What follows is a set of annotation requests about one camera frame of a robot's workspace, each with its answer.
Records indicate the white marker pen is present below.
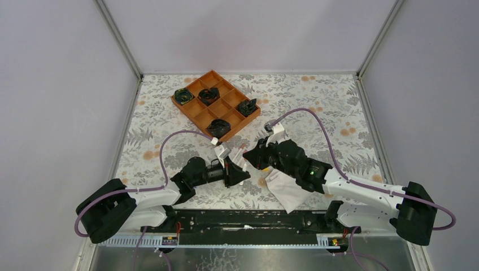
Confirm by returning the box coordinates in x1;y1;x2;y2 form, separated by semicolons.
239;162;249;186
232;145;244;163

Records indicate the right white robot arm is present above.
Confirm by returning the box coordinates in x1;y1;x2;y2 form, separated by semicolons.
242;138;437;246

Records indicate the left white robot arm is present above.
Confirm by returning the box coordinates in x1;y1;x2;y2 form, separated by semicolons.
75;157;251;244

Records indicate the white folded cloth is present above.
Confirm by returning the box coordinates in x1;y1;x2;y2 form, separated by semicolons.
265;169;317;214

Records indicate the dark blue rolled tie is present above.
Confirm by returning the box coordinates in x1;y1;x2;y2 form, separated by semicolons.
206;119;231;139

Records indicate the orange wooden compartment tray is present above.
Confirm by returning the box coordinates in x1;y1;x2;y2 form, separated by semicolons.
171;70;261;142

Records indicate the green patterned rolled tie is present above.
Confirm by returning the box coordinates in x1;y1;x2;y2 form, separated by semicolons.
173;88;194;106

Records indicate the dark green rolled tie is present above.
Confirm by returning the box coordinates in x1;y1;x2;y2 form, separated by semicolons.
236;98;258;117

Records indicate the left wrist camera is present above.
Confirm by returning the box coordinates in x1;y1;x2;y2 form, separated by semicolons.
211;137;231;168

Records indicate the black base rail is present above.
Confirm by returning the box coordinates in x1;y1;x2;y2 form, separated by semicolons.
141;209;361;248

